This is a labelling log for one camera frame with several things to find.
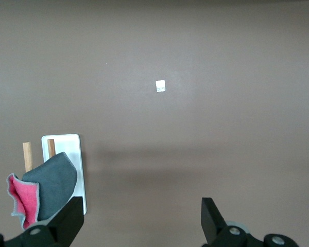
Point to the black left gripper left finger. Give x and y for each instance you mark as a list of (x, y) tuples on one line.
[(67, 226)]

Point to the bamboo stick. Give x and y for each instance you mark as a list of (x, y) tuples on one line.
[(27, 157), (51, 148)]

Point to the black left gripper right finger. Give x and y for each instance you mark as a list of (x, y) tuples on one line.
[(213, 231)]

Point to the white rectangular tray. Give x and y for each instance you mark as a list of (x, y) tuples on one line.
[(74, 149)]

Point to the grey and pink microfibre cloth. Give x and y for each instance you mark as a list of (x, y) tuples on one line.
[(56, 185)]

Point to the small square paper sticker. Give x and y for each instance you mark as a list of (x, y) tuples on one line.
[(160, 86)]

